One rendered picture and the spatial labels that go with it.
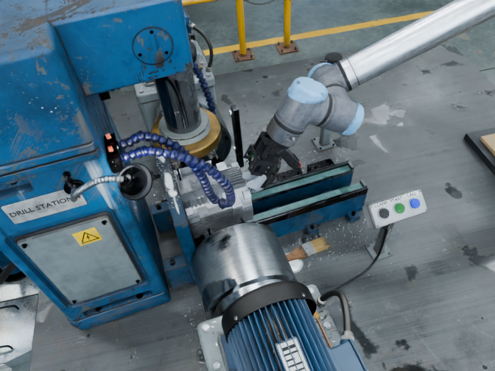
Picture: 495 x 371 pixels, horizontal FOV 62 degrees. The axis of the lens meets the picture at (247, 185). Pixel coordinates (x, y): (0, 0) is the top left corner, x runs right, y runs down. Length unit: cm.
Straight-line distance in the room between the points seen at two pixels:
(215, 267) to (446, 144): 120
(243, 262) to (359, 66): 61
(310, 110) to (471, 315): 81
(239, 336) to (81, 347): 76
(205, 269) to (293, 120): 43
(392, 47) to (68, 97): 82
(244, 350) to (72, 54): 59
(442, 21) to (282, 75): 108
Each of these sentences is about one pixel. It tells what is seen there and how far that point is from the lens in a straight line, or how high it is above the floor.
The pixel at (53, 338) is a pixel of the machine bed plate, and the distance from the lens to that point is 147.
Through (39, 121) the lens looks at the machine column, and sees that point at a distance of 80.
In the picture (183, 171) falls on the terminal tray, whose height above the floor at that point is 113.
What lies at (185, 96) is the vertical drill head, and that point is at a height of 146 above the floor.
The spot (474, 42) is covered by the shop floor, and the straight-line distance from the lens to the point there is 426.
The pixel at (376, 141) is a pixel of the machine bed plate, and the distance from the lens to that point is 182.
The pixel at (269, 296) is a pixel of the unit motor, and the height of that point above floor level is 137.
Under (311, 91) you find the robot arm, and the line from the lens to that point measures 101.
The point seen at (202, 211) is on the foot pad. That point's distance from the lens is 121.
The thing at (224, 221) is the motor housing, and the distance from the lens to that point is 125.
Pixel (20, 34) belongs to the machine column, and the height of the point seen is 171.
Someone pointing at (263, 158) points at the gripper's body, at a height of 123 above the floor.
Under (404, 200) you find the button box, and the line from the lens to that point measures 127.
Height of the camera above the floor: 203
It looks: 50 degrees down
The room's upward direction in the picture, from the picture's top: 5 degrees counter-clockwise
